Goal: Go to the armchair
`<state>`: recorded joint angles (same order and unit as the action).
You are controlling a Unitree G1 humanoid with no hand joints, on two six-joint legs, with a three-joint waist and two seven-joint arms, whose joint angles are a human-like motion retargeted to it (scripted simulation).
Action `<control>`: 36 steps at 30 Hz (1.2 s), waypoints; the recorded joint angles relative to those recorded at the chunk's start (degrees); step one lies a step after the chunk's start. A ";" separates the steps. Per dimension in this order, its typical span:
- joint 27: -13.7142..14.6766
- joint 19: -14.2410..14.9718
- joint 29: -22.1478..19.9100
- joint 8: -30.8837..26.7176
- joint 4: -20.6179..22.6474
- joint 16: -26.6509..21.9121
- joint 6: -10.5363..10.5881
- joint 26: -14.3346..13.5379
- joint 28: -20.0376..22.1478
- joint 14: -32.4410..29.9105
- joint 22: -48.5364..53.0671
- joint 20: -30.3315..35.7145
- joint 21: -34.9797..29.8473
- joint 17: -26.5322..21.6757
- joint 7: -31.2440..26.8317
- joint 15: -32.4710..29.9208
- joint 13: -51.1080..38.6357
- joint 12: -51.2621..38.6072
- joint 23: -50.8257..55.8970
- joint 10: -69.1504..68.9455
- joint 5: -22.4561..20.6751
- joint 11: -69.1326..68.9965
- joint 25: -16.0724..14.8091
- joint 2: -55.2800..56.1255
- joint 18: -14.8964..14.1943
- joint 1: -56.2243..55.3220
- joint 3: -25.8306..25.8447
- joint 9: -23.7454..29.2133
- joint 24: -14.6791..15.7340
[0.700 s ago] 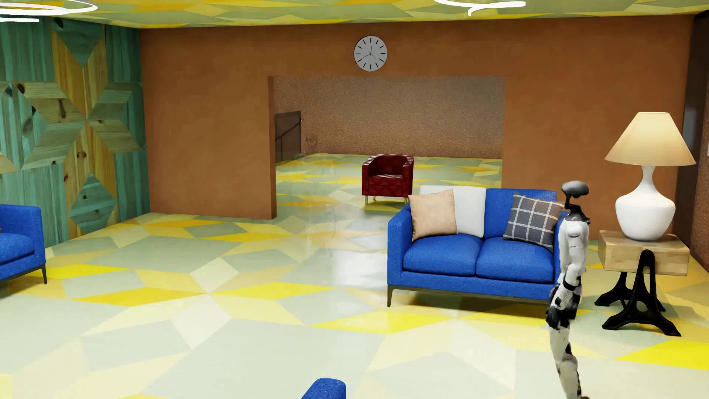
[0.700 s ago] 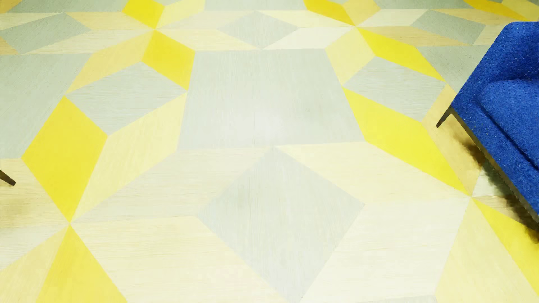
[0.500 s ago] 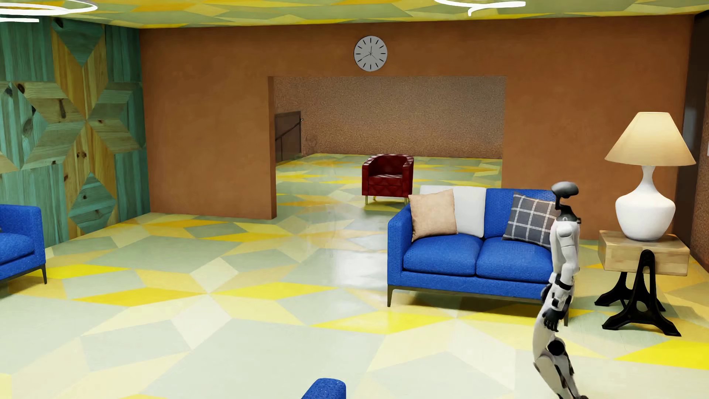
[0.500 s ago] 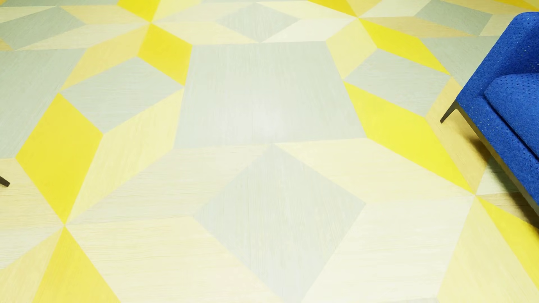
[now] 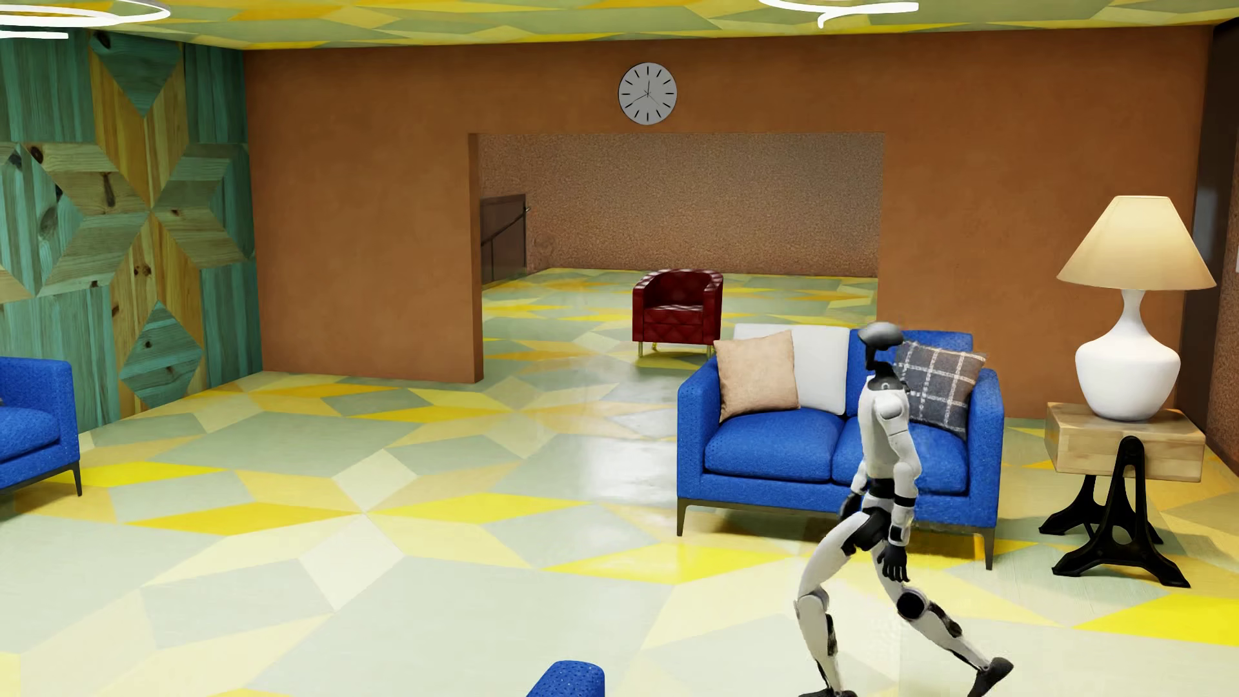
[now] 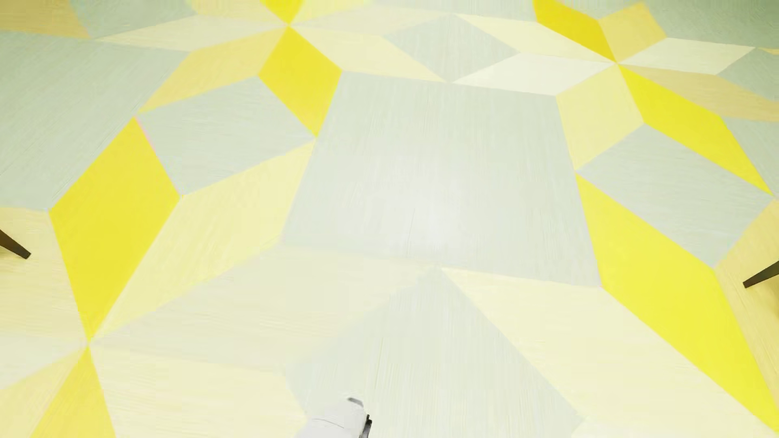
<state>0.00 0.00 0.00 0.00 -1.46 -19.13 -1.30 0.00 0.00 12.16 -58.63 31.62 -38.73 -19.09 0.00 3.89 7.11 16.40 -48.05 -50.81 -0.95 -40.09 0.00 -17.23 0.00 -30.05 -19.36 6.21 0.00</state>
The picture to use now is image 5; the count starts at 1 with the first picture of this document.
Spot red armchair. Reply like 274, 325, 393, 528
632, 269, 725, 358

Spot blue armchair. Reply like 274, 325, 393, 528
0, 356, 85, 498

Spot left robot leg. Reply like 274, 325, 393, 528
864, 523, 1014, 697

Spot robot leg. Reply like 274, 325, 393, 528
864, 523, 1014, 697
794, 508, 884, 697

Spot right robot leg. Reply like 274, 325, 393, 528
794, 508, 884, 697

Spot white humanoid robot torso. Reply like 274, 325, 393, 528
856, 374, 921, 507

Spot blue two-seat sofa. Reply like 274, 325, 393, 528
676, 329, 1006, 571

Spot white cushion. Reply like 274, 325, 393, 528
732, 323, 852, 416

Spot grey plaid cushion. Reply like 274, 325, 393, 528
891, 339, 987, 436

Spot beige cushion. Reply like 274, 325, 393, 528
713, 330, 801, 423

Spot black robot head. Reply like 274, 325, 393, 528
858, 322, 905, 377

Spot wooden side table black legs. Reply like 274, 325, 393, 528
1038, 401, 1207, 589

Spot blue upholstered seat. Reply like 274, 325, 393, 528
527, 660, 607, 697

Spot white lamp with beige shade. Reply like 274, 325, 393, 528
1056, 196, 1218, 423

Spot dark wooden cabinet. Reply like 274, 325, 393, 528
480, 194, 530, 286

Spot round grey wall clock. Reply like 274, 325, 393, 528
618, 62, 679, 126

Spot white ring ceiling light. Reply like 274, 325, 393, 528
758, 0, 921, 29
0, 0, 172, 40

